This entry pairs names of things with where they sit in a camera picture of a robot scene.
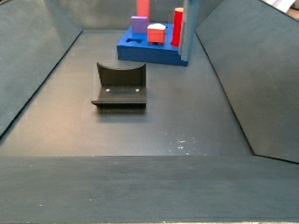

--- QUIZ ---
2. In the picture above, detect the blue square-circle object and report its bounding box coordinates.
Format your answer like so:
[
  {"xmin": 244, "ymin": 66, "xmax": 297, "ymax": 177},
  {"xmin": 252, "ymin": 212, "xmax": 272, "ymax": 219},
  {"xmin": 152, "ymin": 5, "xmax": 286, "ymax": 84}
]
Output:
[{"xmin": 178, "ymin": 0, "xmax": 200, "ymax": 61}]

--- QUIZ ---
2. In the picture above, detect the black curved fixture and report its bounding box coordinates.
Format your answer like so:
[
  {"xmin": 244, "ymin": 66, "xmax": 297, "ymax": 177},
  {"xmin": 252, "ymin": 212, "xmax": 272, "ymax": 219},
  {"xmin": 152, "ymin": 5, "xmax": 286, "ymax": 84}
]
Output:
[{"xmin": 90, "ymin": 64, "xmax": 146, "ymax": 107}]

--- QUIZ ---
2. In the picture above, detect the red square peg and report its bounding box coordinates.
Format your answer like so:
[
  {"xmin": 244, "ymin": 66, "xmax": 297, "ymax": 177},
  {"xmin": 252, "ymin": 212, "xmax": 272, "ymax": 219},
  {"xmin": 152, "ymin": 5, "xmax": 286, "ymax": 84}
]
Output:
[{"xmin": 135, "ymin": 0, "xmax": 149, "ymax": 17}]

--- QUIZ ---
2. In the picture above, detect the blue shape-sorter base block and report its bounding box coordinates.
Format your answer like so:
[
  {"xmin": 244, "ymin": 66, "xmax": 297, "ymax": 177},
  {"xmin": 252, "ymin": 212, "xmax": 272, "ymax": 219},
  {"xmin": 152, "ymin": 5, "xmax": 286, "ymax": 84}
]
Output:
[{"xmin": 115, "ymin": 24, "xmax": 188, "ymax": 67}]

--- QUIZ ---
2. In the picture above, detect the red pentagon peg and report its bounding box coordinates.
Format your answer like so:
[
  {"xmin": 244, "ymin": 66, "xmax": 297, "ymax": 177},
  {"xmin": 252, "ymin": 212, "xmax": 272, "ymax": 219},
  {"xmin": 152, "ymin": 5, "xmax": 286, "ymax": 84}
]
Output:
[{"xmin": 146, "ymin": 23, "xmax": 165, "ymax": 45}]

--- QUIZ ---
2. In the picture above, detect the purple peg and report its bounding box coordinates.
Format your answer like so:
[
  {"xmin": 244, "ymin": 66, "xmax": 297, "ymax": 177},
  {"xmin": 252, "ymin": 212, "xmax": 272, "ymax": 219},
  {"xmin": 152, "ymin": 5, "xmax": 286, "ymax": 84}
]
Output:
[{"xmin": 130, "ymin": 16, "xmax": 148, "ymax": 34}]

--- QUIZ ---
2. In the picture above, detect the red hexagonal peg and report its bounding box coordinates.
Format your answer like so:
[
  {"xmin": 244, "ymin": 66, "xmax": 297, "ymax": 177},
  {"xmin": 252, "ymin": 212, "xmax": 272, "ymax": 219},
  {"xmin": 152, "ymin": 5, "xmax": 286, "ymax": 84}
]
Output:
[{"xmin": 170, "ymin": 7, "xmax": 182, "ymax": 46}]

